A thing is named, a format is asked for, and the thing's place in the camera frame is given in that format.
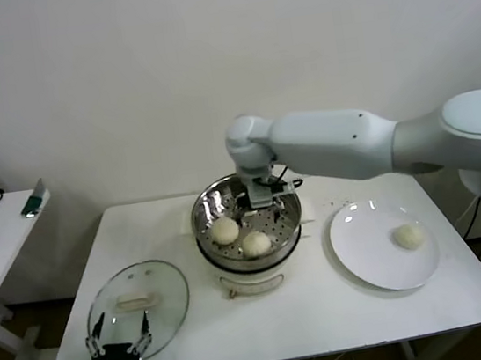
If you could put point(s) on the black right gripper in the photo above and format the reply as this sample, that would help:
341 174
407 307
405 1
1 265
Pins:
262 209

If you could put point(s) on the white steamed baozi bun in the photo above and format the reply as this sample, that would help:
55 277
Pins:
256 243
224 230
408 237

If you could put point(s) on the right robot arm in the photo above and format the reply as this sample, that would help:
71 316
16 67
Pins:
328 141

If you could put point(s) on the stainless steel steamer basket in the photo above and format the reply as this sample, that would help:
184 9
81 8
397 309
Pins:
208 202

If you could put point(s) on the white electric cooking pot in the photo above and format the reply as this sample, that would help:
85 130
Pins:
245 283

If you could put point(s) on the white round plate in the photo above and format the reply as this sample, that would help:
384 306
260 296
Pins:
363 239

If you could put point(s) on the white side table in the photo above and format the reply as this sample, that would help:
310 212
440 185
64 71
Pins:
5 246

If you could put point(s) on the green white scraper tool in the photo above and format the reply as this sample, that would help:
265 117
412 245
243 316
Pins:
31 206

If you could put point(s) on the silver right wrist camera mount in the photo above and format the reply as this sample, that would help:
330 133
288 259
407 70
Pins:
262 194

